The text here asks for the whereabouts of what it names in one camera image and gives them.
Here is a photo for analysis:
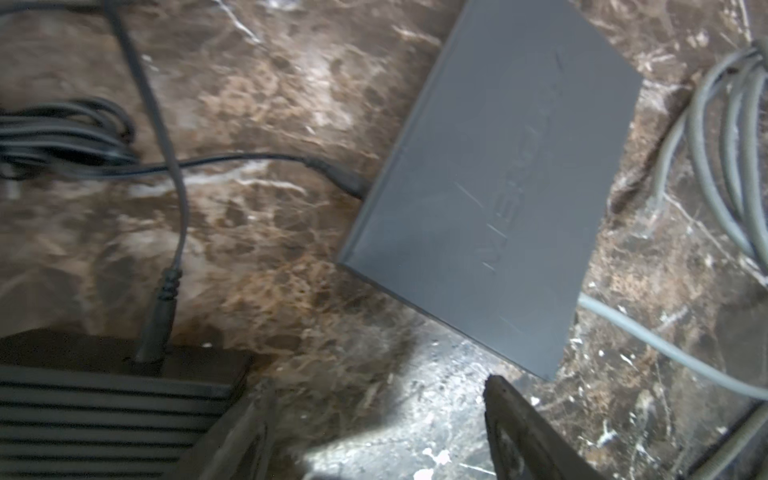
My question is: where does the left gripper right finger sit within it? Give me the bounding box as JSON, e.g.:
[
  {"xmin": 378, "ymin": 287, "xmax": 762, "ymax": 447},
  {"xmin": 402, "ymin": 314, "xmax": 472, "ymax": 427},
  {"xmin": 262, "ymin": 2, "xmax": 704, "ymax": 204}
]
[{"xmin": 484, "ymin": 375, "xmax": 601, "ymax": 480}]

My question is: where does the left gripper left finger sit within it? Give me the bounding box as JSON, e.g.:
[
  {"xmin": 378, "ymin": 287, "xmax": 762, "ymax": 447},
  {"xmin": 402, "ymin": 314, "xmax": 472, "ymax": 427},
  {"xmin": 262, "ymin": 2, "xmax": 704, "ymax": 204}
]
[{"xmin": 162, "ymin": 383, "xmax": 278, "ymax": 479}]

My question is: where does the black adapter cable with plug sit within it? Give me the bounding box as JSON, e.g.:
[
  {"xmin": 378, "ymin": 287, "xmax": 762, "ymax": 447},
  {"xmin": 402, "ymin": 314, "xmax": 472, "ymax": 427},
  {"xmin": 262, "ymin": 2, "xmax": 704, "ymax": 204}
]
[{"xmin": 101, "ymin": 0, "xmax": 192, "ymax": 366}]

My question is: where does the square dark grey switch box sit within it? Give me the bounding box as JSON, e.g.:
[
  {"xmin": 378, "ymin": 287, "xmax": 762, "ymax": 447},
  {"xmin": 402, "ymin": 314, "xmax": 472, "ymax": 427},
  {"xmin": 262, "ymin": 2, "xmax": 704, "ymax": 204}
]
[{"xmin": 337, "ymin": 1, "xmax": 642, "ymax": 380}]

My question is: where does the grey ethernet cable bundle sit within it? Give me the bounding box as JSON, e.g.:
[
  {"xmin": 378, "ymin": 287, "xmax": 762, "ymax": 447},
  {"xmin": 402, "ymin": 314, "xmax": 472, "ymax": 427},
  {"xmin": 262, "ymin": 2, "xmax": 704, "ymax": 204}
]
[{"xmin": 575, "ymin": 38, "xmax": 768, "ymax": 480}]

